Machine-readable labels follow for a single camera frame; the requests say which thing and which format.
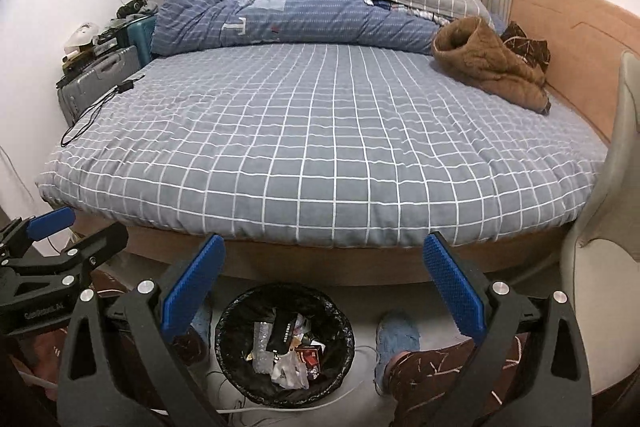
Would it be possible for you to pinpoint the clear bubble wrap roll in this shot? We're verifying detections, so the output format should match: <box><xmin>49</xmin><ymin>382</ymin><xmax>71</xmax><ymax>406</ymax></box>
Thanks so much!
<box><xmin>252</xmin><ymin>321</ymin><xmax>274</xmax><ymax>375</ymax></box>

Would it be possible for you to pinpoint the black foil sachet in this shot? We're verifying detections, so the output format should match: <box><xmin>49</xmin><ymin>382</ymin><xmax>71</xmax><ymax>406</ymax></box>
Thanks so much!
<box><xmin>268</xmin><ymin>309</ymin><xmax>298</xmax><ymax>355</ymax></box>

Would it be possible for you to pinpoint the white drawstring pouch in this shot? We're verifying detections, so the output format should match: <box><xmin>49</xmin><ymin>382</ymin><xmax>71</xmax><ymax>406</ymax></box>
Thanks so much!
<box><xmin>271</xmin><ymin>351</ymin><xmax>309</xmax><ymax>390</ymax></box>

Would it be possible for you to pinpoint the dark cookie box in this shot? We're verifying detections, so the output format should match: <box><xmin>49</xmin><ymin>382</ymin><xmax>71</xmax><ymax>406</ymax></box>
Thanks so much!
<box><xmin>295</xmin><ymin>340</ymin><xmax>326</xmax><ymax>381</ymax></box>

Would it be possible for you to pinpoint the black lined trash bin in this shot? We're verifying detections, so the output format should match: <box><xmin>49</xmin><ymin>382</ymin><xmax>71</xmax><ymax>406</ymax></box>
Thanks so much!
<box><xmin>215</xmin><ymin>283</ymin><xmax>355</xmax><ymax>409</ymax></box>

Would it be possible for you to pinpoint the blue slipper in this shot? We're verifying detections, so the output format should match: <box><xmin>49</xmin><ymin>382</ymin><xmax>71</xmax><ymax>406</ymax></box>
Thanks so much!
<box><xmin>191</xmin><ymin>301</ymin><xmax>213</xmax><ymax>345</ymax></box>
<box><xmin>373</xmin><ymin>310</ymin><xmax>420</xmax><ymax>395</ymax></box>

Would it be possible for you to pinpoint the brown patterned trouser leg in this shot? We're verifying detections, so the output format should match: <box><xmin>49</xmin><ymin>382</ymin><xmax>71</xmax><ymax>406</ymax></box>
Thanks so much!
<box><xmin>383</xmin><ymin>334</ymin><xmax>528</xmax><ymax>426</ymax></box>

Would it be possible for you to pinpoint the grey suitcase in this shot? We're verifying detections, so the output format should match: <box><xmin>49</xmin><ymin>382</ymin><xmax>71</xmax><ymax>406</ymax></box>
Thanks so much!
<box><xmin>56</xmin><ymin>46</ymin><xmax>140</xmax><ymax>126</ymax></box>

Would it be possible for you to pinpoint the beige chair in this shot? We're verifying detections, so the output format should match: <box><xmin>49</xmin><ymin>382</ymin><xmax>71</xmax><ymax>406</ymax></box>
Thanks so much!
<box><xmin>560</xmin><ymin>52</ymin><xmax>640</xmax><ymax>395</ymax></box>

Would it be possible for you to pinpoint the grey checked bed sheet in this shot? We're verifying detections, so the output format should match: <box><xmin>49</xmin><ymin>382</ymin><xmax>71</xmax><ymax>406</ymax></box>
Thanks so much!
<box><xmin>37</xmin><ymin>44</ymin><xmax>608</xmax><ymax>248</ymax></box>

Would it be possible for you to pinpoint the white helmet on suitcase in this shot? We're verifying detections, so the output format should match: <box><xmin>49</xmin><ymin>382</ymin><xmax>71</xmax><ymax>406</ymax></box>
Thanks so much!
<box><xmin>63</xmin><ymin>23</ymin><xmax>100</xmax><ymax>55</ymax></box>

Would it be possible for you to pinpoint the teal suitcase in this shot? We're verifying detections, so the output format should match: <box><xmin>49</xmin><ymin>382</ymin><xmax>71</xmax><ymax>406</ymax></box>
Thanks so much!
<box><xmin>116</xmin><ymin>14</ymin><xmax>156</xmax><ymax>67</ymax></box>

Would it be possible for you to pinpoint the brown fleece jacket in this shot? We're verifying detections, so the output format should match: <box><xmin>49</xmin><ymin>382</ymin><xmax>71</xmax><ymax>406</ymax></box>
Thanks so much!
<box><xmin>431</xmin><ymin>16</ymin><xmax>551</xmax><ymax>115</ymax></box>

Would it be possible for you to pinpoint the wooden headboard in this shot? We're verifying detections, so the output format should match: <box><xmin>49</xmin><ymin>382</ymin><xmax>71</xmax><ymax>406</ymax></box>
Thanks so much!
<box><xmin>510</xmin><ymin>0</ymin><xmax>639</xmax><ymax>142</ymax></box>

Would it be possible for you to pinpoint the blue striped duvet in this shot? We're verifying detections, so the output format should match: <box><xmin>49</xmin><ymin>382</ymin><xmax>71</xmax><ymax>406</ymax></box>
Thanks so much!
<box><xmin>151</xmin><ymin>0</ymin><xmax>440</xmax><ymax>56</ymax></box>

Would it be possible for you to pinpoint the black charger cable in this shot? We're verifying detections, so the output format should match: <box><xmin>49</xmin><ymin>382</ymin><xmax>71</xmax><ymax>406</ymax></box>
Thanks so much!
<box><xmin>60</xmin><ymin>74</ymin><xmax>147</xmax><ymax>148</ymax></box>

